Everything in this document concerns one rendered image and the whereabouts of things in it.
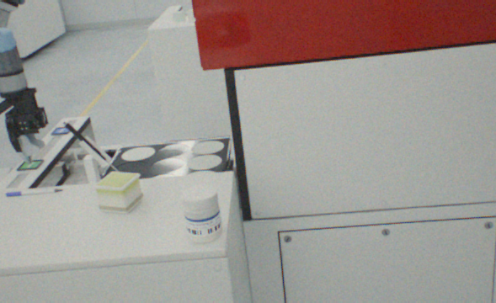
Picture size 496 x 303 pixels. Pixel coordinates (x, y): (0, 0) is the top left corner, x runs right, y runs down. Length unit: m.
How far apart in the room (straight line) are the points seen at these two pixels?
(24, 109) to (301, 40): 0.76
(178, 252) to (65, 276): 0.23
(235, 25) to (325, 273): 0.70
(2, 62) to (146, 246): 0.65
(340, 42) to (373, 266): 0.61
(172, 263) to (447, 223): 0.74
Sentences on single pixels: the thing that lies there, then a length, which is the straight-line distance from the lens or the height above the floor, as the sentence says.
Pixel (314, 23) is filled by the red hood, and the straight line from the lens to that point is 1.26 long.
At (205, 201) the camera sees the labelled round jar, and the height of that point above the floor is 1.06.
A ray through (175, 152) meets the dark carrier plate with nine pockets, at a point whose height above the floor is 0.90.
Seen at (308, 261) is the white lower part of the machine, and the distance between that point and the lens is 1.50.
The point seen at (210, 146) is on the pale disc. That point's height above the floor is 0.90.
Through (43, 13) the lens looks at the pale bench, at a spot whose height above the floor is 0.49.
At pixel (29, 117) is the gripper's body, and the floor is 1.11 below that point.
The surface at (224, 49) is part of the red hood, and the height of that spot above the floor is 1.27.
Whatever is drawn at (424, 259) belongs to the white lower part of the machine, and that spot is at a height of 0.66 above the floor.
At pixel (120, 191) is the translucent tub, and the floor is 1.02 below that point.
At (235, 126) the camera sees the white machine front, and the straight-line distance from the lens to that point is 1.32.
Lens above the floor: 1.55
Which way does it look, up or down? 23 degrees down
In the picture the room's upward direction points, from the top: 7 degrees counter-clockwise
